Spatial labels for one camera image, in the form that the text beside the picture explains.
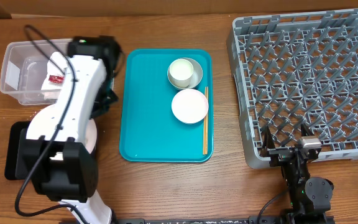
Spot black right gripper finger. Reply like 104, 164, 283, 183
261, 126, 275, 156
300, 123, 314, 137

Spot red sauce packet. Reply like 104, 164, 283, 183
48, 75, 65, 85

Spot large pink plate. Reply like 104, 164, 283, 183
26, 103, 97, 154

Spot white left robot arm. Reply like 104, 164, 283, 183
15, 36, 122, 223

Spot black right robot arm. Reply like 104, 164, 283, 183
256, 124, 335, 224

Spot grey dishwasher rack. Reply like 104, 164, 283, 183
227, 8, 358, 169

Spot teal plastic tray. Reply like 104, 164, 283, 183
119, 49, 214, 163

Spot wooden chopstick inner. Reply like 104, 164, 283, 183
202, 86, 208, 156

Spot white paper cup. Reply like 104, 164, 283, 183
168, 58, 194, 88

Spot clear plastic bin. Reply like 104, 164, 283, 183
0, 40, 58, 105

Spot grey bowl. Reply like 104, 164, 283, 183
167, 57, 203, 90

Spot black tray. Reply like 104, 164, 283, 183
4, 121, 30, 180

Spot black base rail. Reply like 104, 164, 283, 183
116, 216, 335, 224

